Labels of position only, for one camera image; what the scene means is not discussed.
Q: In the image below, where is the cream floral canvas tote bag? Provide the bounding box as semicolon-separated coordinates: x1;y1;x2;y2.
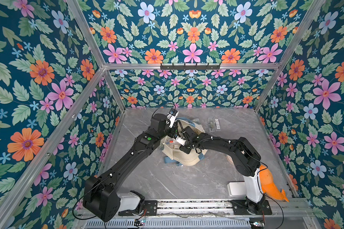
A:
160;117;207;166

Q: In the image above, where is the clear green compass set case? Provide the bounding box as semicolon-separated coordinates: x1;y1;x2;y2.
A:
207;118;215;132

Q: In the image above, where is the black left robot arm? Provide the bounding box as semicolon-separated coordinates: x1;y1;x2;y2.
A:
83;109;178;222

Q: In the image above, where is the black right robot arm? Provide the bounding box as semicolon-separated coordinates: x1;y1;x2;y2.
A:
177;127;266;214

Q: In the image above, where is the clear plastic stationery packet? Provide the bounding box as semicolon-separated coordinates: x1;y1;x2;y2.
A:
164;137;181;150

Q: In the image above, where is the white rectangular box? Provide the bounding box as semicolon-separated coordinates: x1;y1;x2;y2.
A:
227;181;247;197

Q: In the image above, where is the orange carrot plush toy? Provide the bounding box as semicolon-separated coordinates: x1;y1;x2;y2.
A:
258;165;289;202

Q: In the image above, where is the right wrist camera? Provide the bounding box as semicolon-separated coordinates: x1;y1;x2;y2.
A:
175;136;186;146

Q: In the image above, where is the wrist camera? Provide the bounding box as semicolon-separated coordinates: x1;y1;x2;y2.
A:
167;108;179;128
175;136;186;146

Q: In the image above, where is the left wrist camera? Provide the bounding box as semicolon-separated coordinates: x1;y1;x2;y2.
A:
167;108;179;128

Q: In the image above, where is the black hook rail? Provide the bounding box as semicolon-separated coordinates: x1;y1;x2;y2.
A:
160;63;221;71

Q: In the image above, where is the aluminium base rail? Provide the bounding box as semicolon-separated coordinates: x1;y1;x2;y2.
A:
73;198;321;229

